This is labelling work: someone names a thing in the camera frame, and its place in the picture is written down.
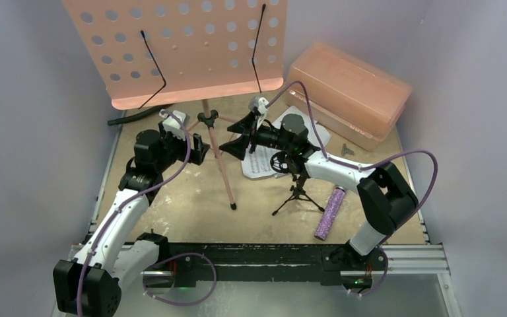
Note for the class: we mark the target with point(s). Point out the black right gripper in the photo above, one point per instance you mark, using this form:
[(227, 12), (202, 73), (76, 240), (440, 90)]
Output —
[(251, 139)]

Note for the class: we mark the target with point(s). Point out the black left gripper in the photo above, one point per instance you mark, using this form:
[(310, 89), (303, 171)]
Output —
[(198, 151)]

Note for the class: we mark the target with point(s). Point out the pink folding music stand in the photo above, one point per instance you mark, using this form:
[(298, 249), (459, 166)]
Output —
[(150, 53)]

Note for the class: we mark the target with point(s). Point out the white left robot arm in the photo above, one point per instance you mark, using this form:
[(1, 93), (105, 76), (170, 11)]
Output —
[(92, 283)]

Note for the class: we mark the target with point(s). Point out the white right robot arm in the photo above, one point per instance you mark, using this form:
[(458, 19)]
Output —
[(387, 199)]

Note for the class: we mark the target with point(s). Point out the black mini microphone tripod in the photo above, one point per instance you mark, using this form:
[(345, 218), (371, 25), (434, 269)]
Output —
[(281, 164)]

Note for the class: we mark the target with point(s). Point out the small grey metal clip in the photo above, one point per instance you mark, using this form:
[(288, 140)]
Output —
[(346, 151)]

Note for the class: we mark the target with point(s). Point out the purple glitter microphone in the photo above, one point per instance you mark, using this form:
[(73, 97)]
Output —
[(331, 210)]

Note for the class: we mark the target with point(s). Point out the pink translucent storage box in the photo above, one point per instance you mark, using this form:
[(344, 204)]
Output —
[(347, 95)]

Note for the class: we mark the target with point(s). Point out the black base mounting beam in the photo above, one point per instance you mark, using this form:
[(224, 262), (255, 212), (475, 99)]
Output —
[(326, 264)]

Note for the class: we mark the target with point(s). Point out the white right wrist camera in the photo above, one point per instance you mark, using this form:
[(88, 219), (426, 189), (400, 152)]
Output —
[(258, 105)]

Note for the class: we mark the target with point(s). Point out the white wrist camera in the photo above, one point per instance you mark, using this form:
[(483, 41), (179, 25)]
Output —
[(173, 123), (258, 105)]

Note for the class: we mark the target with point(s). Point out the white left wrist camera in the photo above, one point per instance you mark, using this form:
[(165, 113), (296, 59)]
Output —
[(173, 123)]

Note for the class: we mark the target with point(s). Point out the aluminium frame rail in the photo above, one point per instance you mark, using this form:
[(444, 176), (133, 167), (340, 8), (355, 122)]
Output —
[(416, 259)]

